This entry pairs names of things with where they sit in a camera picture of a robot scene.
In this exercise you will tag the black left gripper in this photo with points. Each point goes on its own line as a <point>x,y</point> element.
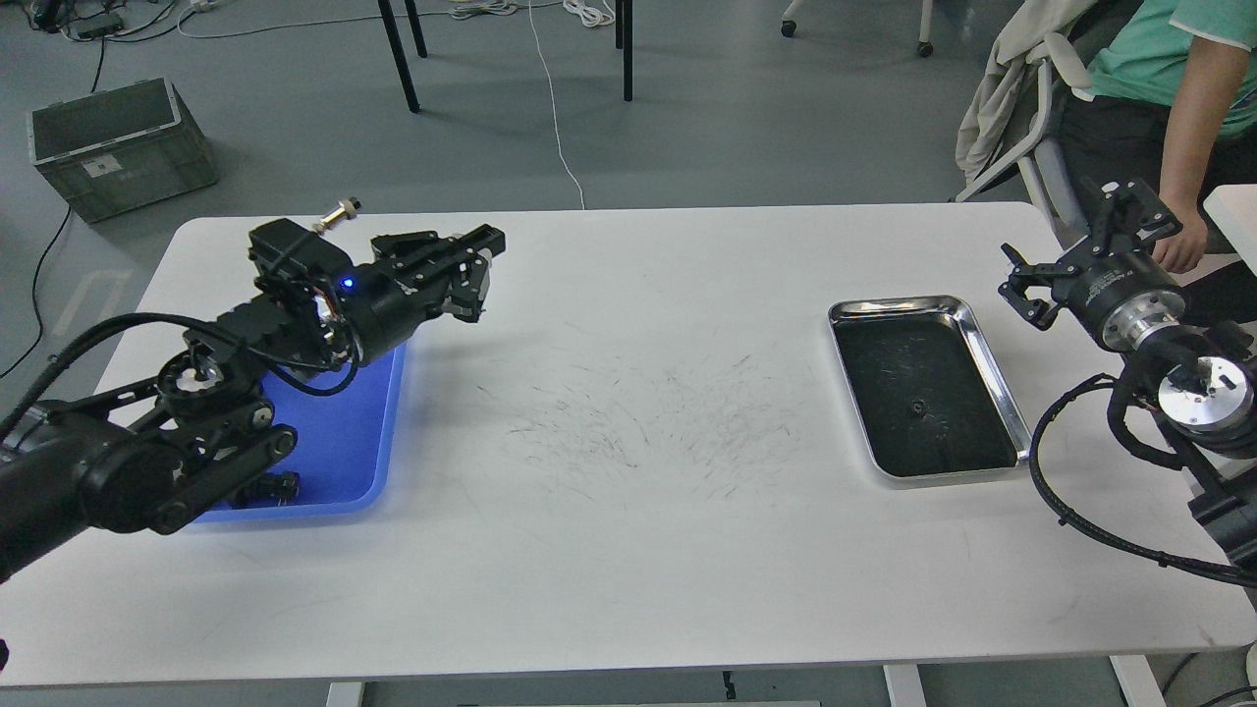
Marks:
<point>416,277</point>

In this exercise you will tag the person in green shirt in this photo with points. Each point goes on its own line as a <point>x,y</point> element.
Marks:
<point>1171,103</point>

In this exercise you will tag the grey plastic crate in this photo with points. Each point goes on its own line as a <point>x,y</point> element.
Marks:
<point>112,152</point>

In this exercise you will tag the black table legs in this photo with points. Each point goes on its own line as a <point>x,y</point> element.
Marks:
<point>622,13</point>

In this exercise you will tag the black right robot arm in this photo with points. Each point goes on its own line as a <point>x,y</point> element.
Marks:
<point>1185,397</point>

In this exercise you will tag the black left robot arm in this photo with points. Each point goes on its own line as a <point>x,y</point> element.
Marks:
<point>158,453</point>

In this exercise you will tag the person's hand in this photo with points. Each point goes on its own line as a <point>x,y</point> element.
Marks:
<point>1181,253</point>

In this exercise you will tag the silver metal tray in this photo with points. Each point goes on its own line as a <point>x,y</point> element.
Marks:
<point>893,351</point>

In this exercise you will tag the white office chair with cloth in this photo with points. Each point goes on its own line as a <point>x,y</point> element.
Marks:
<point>1038,60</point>

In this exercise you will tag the blue plastic tray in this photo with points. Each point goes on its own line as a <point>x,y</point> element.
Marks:
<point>344,445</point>

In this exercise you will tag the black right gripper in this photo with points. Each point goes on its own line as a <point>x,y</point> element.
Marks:
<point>1111,286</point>

